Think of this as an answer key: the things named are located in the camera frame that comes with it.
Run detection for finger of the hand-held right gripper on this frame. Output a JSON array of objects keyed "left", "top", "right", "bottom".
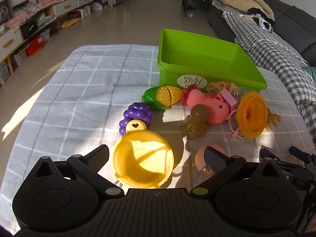
[
  {"left": 259, "top": 146, "right": 308, "bottom": 169},
  {"left": 289, "top": 146, "right": 316, "bottom": 165}
]

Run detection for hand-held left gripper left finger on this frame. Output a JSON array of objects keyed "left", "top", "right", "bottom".
[{"left": 33, "top": 145, "right": 124, "bottom": 198}]

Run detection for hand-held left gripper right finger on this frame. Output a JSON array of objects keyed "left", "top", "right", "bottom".
[{"left": 190, "top": 146, "right": 277, "bottom": 198}]

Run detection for pink clear capsule ball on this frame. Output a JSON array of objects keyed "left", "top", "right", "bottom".
[{"left": 195, "top": 143, "right": 229, "bottom": 178}]

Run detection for yellow toy scoop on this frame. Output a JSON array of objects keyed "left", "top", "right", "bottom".
[{"left": 113, "top": 119, "right": 175, "bottom": 188}]

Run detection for brown rubber octopus toy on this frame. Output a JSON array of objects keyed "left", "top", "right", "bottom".
[
  {"left": 181, "top": 104, "right": 210, "bottom": 140},
  {"left": 265, "top": 107, "right": 282, "bottom": 131}
]

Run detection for pink pig toy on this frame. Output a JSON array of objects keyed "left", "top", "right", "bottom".
[{"left": 181, "top": 84, "right": 245, "bottom": 139}]

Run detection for orange plastic bowl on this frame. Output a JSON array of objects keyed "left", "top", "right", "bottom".
[{"left": 236, "top": 91, "right": 268, "bottom": 139}]

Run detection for purple toy grapes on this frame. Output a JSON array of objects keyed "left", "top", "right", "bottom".
[{"left": 119, "top": 102, "right": 153, "bottom": 136}]

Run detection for pink rectangular block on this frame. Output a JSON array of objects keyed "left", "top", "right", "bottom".
[{"left": 219, "top": 89, "right": 238, "bottom": 109}]

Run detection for clear plastic jar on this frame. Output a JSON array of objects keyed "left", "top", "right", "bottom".
[{"left": 232, "top": 86, "right": 252, "bottom": 103}]

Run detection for toy corn cob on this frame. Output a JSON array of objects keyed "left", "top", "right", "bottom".
[{"left": 142, "top": 85, "right": 183, "bottom": 110}]

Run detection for green plastic box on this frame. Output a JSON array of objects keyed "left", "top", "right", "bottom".
[{"left": 157, "top": 29, "right": 268, "bottom": 97}]

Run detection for teal cloth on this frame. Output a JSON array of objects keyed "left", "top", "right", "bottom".
[{"left": 305, "top": 66, "right": 316, "bottom": 82}]

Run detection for black white gingham blanket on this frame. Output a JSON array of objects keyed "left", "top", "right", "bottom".
[{"left": 212, "top": 0, "right": 316, "bottom": 144}]

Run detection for red storage box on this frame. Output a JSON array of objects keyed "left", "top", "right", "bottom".
[{"left": 26, "top": 36, "right": 45, "bottom": 56}]

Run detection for dark grey sofa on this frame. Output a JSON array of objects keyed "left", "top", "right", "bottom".
[{"left": 207, "top": 0, "right": 316, "bottom": 67}]

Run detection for white ribbon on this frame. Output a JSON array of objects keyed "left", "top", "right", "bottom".
[{"left": 237, "top": 13, "right": 274, "bottom": 33}]

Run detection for row of yellow toys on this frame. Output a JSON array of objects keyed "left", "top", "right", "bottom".
[{"left": 60, "top": 18, "right": 79, "bottom": 29}]

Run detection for white printed carton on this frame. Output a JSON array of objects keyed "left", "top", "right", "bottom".
[{"left": 69, "top": 6, "right": 91, "bottom": 20}]

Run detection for black cloth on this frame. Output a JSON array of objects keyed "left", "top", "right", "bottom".
[{"left": 247, "top": 7, "right": 268, "bottom": 20}]

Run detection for white wooden tv cabinet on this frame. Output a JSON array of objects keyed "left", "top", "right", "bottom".
[{"left": 0, "top": 0, "right": 94, "bottom": 76}]

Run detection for pink table runner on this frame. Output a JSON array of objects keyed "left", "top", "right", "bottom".
[{"left": 5, "top": 0, "right": 65, "bottom": 30}]

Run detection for dark picture frame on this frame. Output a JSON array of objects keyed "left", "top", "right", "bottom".
[{"left": 0, "top": 0, "right": 13, "bottom": 25}]

